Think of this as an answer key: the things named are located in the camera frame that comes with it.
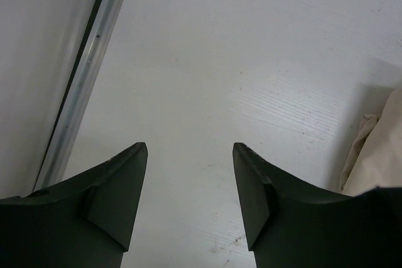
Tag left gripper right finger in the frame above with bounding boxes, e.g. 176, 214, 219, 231
232, 142, 401, 267

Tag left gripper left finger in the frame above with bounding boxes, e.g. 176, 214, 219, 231
1, 142, 147, 267

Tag beige trousers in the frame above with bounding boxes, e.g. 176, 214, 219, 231
338, 87, 401, 196

